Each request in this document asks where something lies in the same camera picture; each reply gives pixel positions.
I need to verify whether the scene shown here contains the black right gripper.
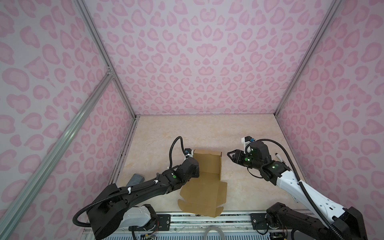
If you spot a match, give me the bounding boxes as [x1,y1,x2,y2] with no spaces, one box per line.
[225,149,262,170]

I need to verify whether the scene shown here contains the brown cardboard paper box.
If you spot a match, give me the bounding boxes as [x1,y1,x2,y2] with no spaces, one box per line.
[178,150,228,218]

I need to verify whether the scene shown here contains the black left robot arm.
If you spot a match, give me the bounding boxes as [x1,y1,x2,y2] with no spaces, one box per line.
[86,157,200,240]

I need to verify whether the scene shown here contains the black marker pen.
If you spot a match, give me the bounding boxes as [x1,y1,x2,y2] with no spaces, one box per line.
[275,153,285,163]

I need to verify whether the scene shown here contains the grey whiteboard eraser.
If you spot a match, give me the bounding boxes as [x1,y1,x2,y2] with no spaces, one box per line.
[127,174,145,187]

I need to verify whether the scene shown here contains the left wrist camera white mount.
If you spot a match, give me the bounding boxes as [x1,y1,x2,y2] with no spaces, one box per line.
[184,148,194,159]

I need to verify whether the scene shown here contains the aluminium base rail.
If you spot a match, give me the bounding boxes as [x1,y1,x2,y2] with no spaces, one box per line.
[79,211,343,240]

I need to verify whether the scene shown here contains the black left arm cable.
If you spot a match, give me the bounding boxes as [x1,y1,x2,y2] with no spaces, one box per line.
[72,136,188,228]

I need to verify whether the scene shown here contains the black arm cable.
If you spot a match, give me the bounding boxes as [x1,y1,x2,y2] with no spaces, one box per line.
[72,136,188,228]
[245,138,346,240]

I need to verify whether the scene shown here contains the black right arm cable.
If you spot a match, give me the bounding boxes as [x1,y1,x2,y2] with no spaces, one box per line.
[245,138,346,240]

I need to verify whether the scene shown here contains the aluminium frame post right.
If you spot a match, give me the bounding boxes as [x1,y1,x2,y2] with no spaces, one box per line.
[274,0,344,119]

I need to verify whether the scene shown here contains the aluminium frame post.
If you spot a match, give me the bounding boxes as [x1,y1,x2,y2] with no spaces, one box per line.
[73,0,137,120]
[274,0,344,119]

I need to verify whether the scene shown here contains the diagonal aluminium frame bar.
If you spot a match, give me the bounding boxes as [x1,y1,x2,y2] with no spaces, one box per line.
[1,73,114,240]

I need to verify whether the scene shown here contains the aluminium frame post left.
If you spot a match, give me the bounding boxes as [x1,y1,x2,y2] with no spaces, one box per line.
[73,0,137,120]

